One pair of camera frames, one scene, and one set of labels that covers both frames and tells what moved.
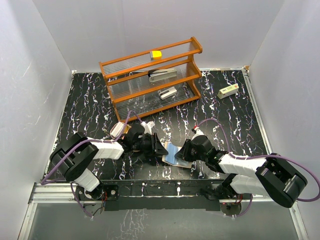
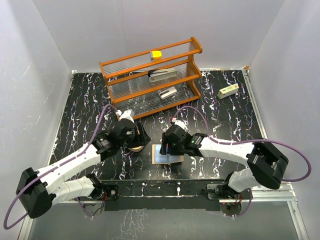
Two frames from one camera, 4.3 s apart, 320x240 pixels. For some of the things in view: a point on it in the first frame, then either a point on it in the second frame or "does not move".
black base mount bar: (160, 194) does not move
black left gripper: (156, 148) to (143, 138)
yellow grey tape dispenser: (155, 55) does not move
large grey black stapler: (157, 75) does not move
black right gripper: (183, 153) to (170, 150)
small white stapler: (167, 93) does not move
